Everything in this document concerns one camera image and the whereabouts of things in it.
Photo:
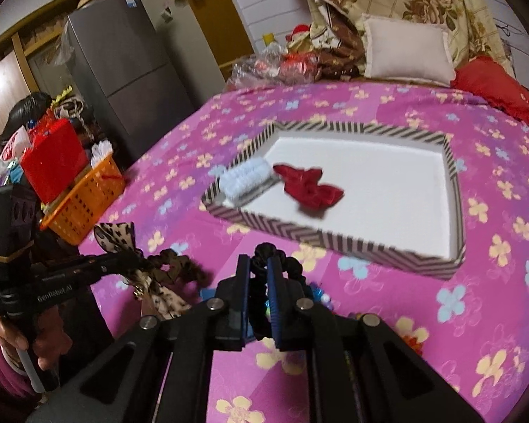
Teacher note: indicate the red santa toy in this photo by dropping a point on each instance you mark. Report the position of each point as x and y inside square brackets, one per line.
[300, 35]

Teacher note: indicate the white plastic bag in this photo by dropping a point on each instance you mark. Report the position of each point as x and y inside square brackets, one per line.
[101, 150]

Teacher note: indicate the white pillow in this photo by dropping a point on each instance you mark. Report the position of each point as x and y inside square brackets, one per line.
[405, 53]

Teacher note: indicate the plastic bottle with yellow cap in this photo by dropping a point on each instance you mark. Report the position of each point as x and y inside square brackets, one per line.
[273, 46]

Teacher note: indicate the clear plastic bag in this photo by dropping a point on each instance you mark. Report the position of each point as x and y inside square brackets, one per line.
[255, 70]

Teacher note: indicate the striped tray box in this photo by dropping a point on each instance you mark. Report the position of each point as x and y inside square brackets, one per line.
[379, 176]

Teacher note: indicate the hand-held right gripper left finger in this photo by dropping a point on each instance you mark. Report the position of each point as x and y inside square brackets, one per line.
[246, 293]

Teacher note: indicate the red pillow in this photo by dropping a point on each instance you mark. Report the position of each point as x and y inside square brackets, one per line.
[498, 86]

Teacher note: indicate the leopard print hair bow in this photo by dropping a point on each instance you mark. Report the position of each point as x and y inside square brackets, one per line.
[114, 235]

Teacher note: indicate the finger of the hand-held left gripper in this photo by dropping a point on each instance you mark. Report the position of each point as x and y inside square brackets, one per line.
[119, 264]

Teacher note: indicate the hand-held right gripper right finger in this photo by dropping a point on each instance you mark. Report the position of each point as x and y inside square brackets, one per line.
[273, 295]

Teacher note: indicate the red hair bow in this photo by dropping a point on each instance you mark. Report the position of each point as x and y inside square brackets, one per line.
[311, 190]

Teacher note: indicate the grey refrigerator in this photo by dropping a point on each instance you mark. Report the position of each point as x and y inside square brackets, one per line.
[114, 61]

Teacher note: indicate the person's left hand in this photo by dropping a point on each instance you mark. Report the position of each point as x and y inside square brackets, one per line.
[11, 337]

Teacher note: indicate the orange plastic basket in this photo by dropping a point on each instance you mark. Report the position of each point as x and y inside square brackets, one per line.
[88, 205]

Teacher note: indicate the person's left forearm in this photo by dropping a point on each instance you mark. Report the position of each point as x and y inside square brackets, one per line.
[0, 379]

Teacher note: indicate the brown scrunchie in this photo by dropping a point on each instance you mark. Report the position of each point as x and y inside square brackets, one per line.
[176, 268]

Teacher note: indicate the red box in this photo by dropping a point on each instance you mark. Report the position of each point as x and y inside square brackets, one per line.
[53, 163]

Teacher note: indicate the pink floral bedsheet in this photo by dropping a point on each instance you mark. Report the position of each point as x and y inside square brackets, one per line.
[489, 273]

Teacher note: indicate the wooden wardrobe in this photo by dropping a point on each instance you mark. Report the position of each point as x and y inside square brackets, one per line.
[4, 92]

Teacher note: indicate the red snack packets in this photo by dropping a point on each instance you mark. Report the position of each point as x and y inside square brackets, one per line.
[302, 67]

